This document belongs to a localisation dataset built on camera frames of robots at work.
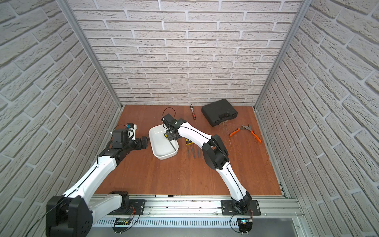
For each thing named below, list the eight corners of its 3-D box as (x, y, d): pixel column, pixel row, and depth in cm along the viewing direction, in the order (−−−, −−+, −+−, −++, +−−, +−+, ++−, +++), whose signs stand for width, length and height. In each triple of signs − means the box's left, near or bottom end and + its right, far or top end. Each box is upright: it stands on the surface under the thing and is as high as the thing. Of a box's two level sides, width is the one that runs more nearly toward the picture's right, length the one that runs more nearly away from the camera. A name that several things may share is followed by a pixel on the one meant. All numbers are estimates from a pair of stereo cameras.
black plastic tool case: (212, 127, 108) (213, 123, 104) (199, 111, 118) (199, 106, 114) (236, 116, 115) (238, 112, 111) (222, 102, 126) (224, 97, 121)
